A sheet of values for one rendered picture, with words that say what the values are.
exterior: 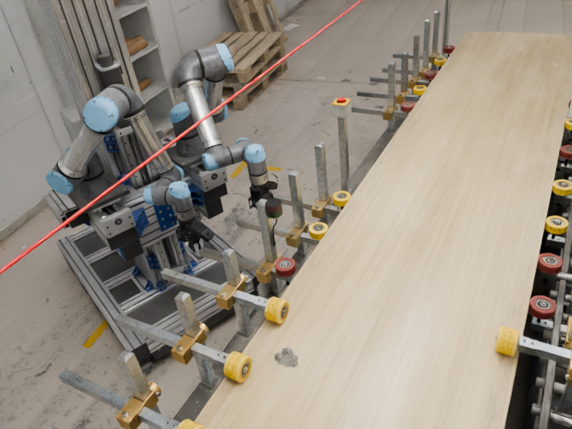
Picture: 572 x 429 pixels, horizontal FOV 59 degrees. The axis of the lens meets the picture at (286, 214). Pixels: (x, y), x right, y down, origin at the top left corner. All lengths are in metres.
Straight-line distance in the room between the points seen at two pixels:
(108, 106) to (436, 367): 1.39
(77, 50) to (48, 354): 1.76
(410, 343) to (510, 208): 0.84
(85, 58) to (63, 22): 0.16
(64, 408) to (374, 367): 1.85
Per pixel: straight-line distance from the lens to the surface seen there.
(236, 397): 1.61
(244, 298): 1.78
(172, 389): 2.85
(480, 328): 1.77
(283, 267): 1.95
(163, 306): 2.96
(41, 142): 4.60
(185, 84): 2.09
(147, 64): 5.18
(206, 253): 2.17
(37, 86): 4.57
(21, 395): 3.20
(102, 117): 1.94
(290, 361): 1.64
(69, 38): 2.39
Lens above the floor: 2.20
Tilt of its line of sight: 36 degrees down
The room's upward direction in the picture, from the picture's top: 8 degrees counter-clockwise
